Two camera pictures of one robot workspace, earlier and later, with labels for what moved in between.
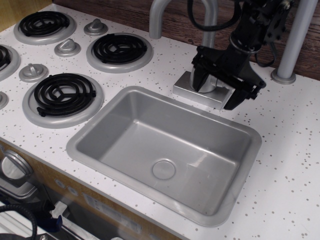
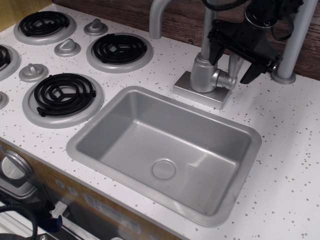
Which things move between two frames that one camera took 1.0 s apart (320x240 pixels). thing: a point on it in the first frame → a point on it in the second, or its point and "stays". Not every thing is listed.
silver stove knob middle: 67,48 stays
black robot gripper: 232,67 → 248,38
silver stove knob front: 32,73 stays
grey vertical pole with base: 284,74 stays
